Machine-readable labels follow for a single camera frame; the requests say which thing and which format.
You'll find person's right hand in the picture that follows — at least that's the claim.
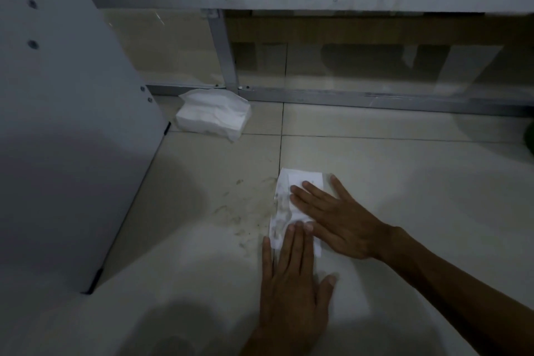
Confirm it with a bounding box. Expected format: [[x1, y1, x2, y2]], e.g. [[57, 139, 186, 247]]
[[290, 175, 394, 261]]

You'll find person's left hand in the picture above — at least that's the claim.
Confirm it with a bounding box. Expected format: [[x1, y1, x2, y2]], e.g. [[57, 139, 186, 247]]
[[252, 221, 337, 344]]

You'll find white paper tissue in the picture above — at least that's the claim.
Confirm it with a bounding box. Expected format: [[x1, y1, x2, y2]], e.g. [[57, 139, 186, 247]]
[[269, 167, 324, 259]]

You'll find person's right forearm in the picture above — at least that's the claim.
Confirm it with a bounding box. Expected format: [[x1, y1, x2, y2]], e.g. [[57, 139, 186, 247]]
[[380, 226, 534, 356]]

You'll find white tissue pack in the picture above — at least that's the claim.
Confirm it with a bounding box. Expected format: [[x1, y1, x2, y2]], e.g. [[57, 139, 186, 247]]
[[175, 88, 252, 143]]

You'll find grey cabinet panel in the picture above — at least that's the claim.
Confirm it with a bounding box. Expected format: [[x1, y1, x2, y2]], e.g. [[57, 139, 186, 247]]
[[0, 0, 171, 296]]

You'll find silver metal frame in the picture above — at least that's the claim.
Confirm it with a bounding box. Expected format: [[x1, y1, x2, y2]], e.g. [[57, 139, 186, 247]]
[[145, 9, 534, 118]]

